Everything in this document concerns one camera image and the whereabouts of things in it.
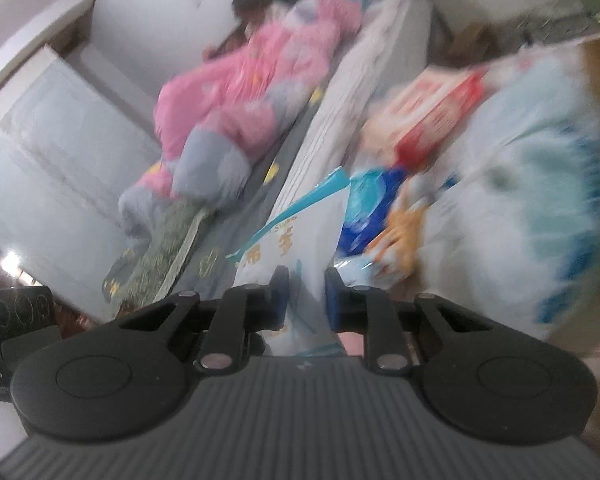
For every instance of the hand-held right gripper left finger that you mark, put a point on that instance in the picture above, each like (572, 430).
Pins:
(279, 300)

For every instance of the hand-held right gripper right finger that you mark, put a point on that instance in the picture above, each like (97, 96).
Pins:
(334, 300)

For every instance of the large white blue packet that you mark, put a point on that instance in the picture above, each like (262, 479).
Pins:
(305, 230)

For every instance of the blue teal packet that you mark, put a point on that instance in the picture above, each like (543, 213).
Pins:
(365, 210)

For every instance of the grey bed sheet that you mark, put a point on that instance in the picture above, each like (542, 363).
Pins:
(220, 255)

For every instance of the green patterned blanket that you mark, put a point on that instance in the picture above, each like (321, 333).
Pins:
(155, 255)

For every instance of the white wardrobe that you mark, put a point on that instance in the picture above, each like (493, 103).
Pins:
(55, 170)

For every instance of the white striped bed pad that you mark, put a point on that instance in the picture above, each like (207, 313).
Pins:
(330, 110)

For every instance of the red wet wipes pack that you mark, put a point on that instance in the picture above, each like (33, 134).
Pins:
(425, 115)

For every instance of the pink quilt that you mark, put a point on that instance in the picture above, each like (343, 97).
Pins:
(240, 90)

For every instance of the white teal plastic bag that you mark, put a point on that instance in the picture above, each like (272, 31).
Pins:
(520, 185)

